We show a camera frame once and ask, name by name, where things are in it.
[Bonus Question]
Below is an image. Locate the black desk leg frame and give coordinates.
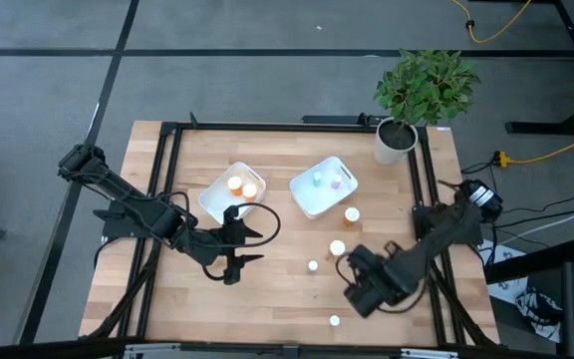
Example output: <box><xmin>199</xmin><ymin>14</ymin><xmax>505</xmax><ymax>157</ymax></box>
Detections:
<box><xmin>504</xmin><ymin>0</ymin><xmax>574</xmax><ymax>136</ymax></box>

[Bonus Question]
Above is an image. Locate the black desk crossbar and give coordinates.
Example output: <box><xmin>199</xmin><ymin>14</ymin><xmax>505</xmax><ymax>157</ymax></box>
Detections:
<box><xmin>483</xmin><ymin>237</ymin><xmax>574</xmax><ymax>285</ymax></box>

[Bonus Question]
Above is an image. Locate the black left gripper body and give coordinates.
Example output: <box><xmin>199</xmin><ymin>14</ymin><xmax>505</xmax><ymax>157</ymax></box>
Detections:
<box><xmin>186</xmin><ymin>203</ymin><xmax>243</xmax><ymax>286</ymax></box>

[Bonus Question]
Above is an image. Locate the black aluminium table frame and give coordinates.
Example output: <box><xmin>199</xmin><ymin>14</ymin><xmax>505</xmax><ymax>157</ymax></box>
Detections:
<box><xmin>115</xmin><ymin>119</ymin><xmax>470</xmax><ymax>348</ymax></box>

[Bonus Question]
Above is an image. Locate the black white patterned bag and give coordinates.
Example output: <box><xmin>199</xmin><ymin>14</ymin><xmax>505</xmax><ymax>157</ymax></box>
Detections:
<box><xmin>514</xmin><ymin>286</ymin><xmax>566</xmax><ymax>344</ymax></box>

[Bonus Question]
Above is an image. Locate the yellow extension cord with plug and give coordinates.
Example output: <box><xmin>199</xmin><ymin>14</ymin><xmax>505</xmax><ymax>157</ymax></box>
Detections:
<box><xmin>497</xmin><ymin>125</ymin><xmax>574</xmax><ymax>169</ymax></box>

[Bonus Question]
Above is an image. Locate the green plant in white pot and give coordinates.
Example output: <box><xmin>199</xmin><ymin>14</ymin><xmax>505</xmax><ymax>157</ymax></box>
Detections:
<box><xmin>372</xmin><ymin>48</ymin><xmax>481</xmax><ymax>167</ymax></box>

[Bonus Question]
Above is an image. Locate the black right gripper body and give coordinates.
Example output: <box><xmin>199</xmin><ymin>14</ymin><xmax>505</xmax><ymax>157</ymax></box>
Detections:
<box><xmin>351</xmin><ymin>242</ymin><xmax>421</xmax><ymax>306</ymax></box>

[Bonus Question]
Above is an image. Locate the silver metal bracket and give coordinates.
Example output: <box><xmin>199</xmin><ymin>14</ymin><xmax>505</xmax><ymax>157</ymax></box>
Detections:
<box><xmin>122</xmin><ymin>341</ymin><xmax>182</xmax><ymax>359</ymax></box>
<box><xmin>399</xmin><ymin>347</ymin><xmax>460</xmax><ymax>359</ymax></box>

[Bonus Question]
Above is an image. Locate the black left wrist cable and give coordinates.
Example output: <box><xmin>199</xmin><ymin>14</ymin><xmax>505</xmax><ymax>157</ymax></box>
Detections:
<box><xmin>200</xmin><ymin>200</ymin><xmax>282</xmax><ymax>281</ymax></box>

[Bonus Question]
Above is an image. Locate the white printed paper sheet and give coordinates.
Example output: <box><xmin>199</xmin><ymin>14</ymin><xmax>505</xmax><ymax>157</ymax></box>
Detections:
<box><xmin>480</xmin><ymin>239</ymin><xmax>530</xmax><ymax>306</ymax></box>

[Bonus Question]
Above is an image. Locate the white plastic bin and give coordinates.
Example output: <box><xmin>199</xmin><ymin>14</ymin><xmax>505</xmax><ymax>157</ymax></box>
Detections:
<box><xmin>197</xmin><ymin>161</ymin><xmax>268</xmax><ymax>230</ymax></box>
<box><xmin>289</xmin><ymin>156</ymin><xmax>360</xmax><ymax>221</ymax></box>

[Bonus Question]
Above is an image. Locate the black rig beam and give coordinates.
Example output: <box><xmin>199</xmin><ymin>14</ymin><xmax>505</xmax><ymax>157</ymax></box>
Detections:
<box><xmin>0</xmin><ymin>336</ymin><xmax>574</xmax><ymax>359</ymax></box>

